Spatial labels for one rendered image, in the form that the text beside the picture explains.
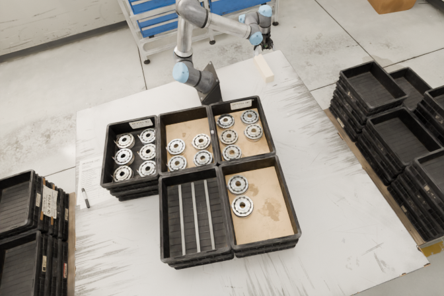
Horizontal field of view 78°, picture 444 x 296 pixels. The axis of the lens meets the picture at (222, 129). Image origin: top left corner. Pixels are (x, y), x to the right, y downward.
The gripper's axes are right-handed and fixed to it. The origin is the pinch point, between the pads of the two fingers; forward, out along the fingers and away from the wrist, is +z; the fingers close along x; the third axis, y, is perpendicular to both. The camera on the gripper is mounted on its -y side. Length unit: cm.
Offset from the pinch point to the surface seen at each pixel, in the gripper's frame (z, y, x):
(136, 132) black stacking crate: 4, 29, -94
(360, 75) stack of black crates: 37, 15, 76
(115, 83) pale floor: 87, -119, -132
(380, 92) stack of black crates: 37, 36, 79
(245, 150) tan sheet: 3, 66, -37
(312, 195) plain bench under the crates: 16, 97, -12
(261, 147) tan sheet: 3, 67, -28
